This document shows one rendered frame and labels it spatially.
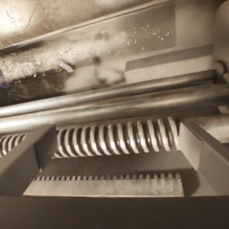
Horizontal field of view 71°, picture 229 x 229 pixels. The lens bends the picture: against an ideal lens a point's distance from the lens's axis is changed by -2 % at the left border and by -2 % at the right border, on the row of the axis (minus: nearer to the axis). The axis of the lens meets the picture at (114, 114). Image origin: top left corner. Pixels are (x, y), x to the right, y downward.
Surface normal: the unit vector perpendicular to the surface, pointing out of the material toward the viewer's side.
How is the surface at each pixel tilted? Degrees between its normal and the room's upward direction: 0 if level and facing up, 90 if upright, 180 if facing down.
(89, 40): 0
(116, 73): 0
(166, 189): 90
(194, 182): 90
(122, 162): 90
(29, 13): 0
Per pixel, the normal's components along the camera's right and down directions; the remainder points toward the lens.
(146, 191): -0.27, -0.75
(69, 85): -0.12, 0.65
